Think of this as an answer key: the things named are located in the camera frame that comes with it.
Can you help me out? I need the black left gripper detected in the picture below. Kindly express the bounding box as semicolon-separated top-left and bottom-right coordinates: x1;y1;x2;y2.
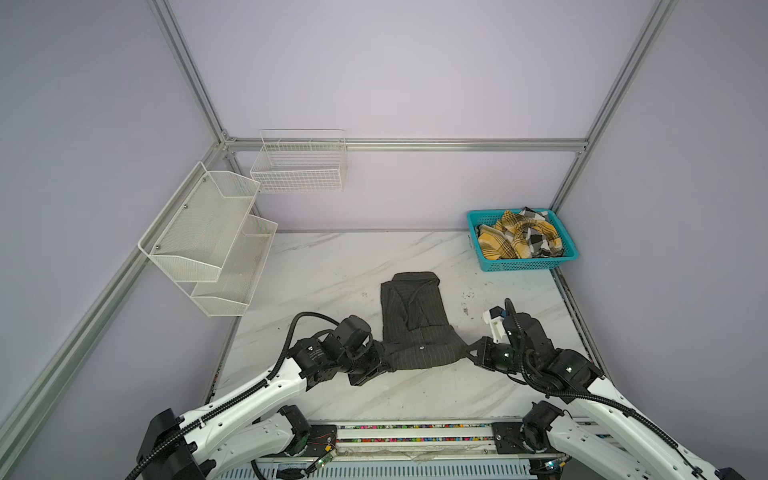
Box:
339;338;390;386

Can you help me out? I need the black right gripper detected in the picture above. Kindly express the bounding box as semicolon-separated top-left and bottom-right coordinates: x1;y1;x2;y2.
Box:
458;335;532;373

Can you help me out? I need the dark grey pinstriped shirt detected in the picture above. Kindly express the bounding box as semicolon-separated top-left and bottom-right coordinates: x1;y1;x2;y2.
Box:
380;272;468;371

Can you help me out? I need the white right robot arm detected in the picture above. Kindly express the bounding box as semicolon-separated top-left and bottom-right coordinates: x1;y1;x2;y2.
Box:
466;326;741;479

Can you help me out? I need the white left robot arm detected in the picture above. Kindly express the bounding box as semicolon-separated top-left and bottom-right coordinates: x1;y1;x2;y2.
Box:
127;333;388;479

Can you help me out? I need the yellow plaid shirt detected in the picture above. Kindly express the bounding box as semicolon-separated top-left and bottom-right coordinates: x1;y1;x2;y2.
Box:
476;207;565;261

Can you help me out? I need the white mesh two-tier shelf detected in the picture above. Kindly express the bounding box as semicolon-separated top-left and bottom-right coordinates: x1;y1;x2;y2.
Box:
137;163;277;317

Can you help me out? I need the teal plastic basket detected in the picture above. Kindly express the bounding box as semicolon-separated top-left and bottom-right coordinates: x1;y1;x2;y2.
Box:
466;207;579;272

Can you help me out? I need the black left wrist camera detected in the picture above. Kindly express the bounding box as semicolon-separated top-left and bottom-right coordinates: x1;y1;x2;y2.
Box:
332;315;372;352

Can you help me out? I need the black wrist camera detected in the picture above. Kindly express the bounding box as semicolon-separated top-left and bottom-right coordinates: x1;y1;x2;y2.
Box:
332;315;372;352
482;306;520;344

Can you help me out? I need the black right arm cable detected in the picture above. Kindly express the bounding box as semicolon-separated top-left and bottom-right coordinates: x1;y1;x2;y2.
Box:
502;298;715;480

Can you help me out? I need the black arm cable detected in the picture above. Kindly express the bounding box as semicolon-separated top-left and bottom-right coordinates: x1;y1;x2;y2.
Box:
124;311;340;480
502;298;715;480

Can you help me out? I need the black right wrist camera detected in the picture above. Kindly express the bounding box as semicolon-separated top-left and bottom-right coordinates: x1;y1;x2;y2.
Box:
482;306;520;344

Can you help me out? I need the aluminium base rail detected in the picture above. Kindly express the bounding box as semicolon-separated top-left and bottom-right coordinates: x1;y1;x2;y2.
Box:
158;416;676;480

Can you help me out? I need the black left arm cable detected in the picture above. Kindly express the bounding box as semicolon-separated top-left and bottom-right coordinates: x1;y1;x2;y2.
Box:
124;311;340;480

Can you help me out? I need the white wire wall basket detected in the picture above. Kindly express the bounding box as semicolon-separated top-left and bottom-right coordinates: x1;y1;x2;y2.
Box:
250;129;348;194

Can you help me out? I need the aluminium frame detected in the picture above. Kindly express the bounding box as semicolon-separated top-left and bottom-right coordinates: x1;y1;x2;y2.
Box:
1;1;677;478

